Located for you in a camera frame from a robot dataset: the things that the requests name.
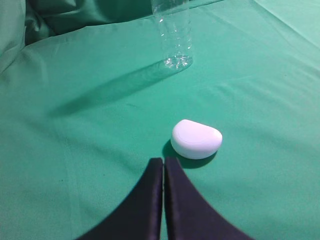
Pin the clear plastic bottle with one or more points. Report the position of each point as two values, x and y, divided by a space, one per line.
173 20

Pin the white rounded plastic case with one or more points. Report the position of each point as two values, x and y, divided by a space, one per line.
196 141

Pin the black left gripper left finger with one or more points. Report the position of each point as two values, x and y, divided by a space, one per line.
139 215

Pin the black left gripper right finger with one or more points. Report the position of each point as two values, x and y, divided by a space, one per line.
188 215

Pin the green cloth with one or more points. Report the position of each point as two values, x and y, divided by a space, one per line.
82 113

